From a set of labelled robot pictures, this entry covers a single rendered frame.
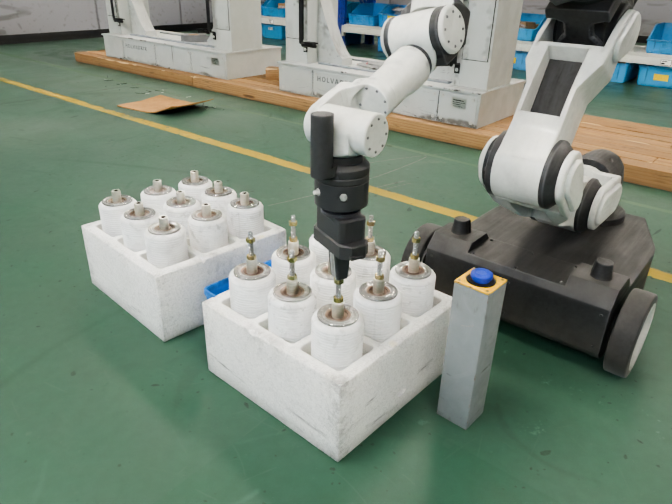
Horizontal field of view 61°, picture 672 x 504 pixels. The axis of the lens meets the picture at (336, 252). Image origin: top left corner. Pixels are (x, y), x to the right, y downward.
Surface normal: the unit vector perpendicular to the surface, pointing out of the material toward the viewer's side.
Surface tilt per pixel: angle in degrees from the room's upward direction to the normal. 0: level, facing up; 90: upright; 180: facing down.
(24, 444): 0
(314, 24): 90
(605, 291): 46
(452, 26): 77
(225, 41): 90
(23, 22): 90
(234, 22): 90
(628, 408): 0
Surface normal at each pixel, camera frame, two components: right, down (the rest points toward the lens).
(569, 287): -0.44, -0.39
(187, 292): 0.71, 0.33
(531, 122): -0.53, -0.18
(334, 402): -0.67, 0.32
